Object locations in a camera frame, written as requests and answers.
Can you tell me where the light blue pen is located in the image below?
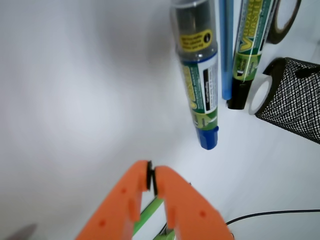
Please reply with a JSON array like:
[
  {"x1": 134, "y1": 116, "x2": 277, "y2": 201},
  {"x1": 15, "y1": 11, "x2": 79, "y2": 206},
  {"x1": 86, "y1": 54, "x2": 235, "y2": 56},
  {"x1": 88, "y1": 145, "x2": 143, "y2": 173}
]
[{"x1": 219, "y1": 0, "x2": 234, "y2": 101}]

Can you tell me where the blue whiteboard marker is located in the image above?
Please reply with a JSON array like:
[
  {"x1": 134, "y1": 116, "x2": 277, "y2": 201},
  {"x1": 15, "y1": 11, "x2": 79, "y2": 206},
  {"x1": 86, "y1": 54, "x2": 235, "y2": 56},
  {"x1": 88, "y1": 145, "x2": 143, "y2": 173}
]
[{"x1": 170, "y1": 0, "x2": 219, "y2": 150}]

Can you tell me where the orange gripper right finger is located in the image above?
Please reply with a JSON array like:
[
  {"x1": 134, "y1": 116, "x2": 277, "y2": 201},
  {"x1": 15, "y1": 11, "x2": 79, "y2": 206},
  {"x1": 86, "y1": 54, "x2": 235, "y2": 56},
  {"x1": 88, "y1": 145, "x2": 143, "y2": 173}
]
[{"x1": 154, "y1": 166, "x2": 233, "y2": 240}]

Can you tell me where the black whiteboard marker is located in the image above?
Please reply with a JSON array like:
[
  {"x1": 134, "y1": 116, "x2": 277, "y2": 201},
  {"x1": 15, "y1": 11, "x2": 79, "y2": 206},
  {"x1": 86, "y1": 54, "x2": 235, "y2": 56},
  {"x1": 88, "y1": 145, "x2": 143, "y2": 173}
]
[{"x1": 227, "y1": 0, "x2": 278, "y2": 110}]

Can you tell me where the thin black cable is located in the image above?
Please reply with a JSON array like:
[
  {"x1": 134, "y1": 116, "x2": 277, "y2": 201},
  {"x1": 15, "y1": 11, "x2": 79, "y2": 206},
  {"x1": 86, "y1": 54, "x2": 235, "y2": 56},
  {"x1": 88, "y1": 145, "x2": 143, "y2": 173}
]
[{"x1": 225, "y1": 209, "x2": 320, "y2": 225}]

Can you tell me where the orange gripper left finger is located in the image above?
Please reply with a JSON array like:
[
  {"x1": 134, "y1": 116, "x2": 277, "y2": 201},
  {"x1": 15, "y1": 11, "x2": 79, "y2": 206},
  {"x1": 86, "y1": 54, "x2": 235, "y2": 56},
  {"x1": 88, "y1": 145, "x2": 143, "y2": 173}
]
[{"x1": 76, "y1": 160, "x2": 152, "y2": 240}]

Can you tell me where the black mesh pen holder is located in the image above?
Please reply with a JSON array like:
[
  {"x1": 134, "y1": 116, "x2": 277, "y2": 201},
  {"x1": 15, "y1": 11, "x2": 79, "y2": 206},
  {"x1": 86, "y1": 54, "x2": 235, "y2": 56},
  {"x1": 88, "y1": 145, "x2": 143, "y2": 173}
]
[{"x1": 255, "y1": 57, "x2": 320, "y2": 143}]

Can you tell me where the dark tape roll far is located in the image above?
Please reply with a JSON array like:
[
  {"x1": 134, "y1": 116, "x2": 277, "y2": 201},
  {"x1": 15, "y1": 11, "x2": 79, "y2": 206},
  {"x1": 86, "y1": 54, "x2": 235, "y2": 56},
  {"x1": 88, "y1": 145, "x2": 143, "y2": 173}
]
[{"x1": 266, "y1": 0, "x2": 302, "y2": 45}]

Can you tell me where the black electrical tape roll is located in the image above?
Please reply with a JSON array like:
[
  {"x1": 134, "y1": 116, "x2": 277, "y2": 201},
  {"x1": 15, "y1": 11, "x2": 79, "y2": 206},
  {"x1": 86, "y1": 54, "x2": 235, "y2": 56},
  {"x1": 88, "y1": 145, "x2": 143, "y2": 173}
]
[{"x1": 248, "y1": 68, "x2": 278, "y2": 116}]

